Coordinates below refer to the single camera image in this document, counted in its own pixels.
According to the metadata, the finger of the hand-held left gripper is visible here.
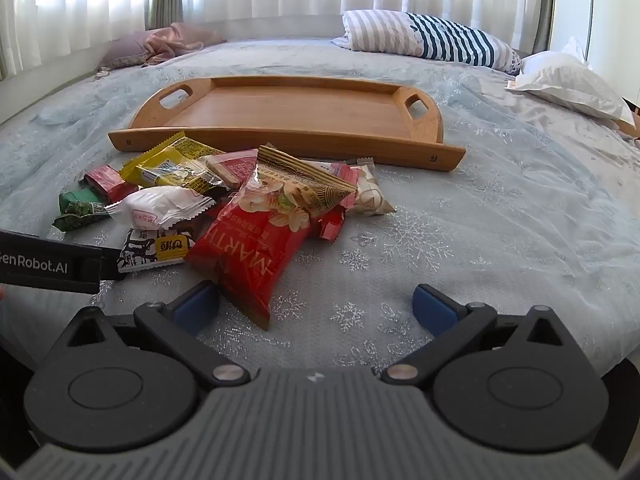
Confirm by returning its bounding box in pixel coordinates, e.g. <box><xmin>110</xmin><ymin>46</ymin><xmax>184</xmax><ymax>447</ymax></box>
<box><xmin>100</xmin><ymin>246</ymin><xmax>127</xmax><ymax>281</ymax></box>

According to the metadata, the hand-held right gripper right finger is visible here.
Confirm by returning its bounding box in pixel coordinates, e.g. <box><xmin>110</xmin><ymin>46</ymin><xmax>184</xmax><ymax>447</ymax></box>
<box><xmin>381</xmin><ymin>284</ymin><xmax>588</xmax><ymax>386</ymax></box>

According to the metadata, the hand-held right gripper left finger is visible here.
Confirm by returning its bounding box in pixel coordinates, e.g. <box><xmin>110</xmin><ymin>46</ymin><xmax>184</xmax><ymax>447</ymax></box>
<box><xmin>47</xmin><ymin>280</ymin><xmax>251</xmax><ymax>390</ymax></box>

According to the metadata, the black white cow-print packet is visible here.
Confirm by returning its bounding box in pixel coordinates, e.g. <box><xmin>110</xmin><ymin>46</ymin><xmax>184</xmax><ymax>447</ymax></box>
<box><xmin>116</xmin><ymin>227</ymin><xmax>196</xmax><ymax>273</ymax></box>

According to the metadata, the green snack packet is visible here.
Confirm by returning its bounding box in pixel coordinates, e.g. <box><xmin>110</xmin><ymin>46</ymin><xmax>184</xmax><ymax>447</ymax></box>
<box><xmin>52</xmin><ymin>189</ymin><xmax>121</xmax><ymax>232</ymax></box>

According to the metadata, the white round snack packet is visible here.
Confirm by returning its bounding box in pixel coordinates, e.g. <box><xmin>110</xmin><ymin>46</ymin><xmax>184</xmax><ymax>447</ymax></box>
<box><xmin>104</xmin><ymin>186</ymin><xmax>216</xmax><ymax>230</ymax></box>

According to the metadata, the small red snack packet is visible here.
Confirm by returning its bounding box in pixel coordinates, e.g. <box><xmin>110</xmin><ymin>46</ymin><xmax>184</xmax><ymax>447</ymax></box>
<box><xmin>82</xmin><ymin>165</ymin><xmax>141</xmax><ymax>204</ymax></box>

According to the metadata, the yellow snack packet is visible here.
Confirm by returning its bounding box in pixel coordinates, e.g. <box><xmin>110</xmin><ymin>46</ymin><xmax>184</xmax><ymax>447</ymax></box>
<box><xmin>119</xmin><ymin>131</ymin><xmax>228</xmax><ymax>193</ymax></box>

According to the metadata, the cream beige snack packet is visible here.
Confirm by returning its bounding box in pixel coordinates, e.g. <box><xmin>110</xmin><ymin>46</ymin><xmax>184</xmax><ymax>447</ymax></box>
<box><xmin>345</xmin><ymin>159</ymin><xmax>397</xmax><ymax>216</ymax></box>

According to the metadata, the red label biscuit packet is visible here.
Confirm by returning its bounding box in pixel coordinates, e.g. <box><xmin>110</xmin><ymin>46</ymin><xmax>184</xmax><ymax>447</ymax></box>
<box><xmin>197</xmin><ymin>152</ymin><xmax>261</xmax><ymax>191</ymax></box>

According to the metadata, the gold patterned snack packet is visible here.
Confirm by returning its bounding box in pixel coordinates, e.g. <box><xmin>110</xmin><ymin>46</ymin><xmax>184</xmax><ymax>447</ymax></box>
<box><xmin>256</xmin><ymin>144</ymin><xmax>357</xmax><ymax>218</ymax></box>

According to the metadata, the wooden tray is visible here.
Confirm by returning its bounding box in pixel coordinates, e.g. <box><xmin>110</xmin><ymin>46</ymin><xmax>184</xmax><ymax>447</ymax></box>
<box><xmin>107</xmin><ymin>76</ymin><xmax>467</xmax><ymax>172</ymax></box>

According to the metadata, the large red nut bag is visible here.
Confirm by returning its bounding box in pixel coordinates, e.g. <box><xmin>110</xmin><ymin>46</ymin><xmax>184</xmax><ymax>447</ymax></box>
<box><xmin>184</xmin><ymin>170</ymin><xmax>321</xmax><ymax>331</ymax></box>

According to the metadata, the light blue snowflake bedspread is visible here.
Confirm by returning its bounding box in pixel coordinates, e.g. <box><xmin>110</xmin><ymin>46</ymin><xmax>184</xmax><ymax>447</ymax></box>
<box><xmin>0</xmin><ymin>37</ymin><xmax>640</xmax><ymax>376</ymax></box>

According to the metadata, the purple pillow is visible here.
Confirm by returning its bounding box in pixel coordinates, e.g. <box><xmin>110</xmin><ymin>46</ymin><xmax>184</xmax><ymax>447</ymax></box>
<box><xmin>95</xmin><ymin>27</ymin><xmax>166</xmax><ymax>71</ymax></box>

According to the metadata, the pink cloth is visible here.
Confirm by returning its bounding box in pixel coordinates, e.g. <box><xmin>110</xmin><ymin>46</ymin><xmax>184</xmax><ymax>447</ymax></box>
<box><xmin>142</xmin><ymin>22</ymin><xmax>228</xmax><ymax>63</ymax></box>

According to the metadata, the white pillow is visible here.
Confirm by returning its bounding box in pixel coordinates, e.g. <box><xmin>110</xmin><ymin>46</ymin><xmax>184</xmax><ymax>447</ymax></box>
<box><xmin>505</xmin><ymin>36</ymin><xmax>636</xmax><ymax>133</ymax></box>

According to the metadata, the striped pillow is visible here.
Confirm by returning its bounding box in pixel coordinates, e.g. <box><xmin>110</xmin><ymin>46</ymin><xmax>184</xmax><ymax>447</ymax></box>
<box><xmin>331</xmin><ymin>9</ymin><xmax>523</xmax><ymax>73</ymax></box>

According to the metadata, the brown cardboard box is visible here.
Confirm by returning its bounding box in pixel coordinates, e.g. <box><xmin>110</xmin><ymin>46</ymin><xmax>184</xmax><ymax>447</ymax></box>
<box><xmin>622</xmin><ymin>97</ymin><xmax>640</xmax><ymax>141</ymax></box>

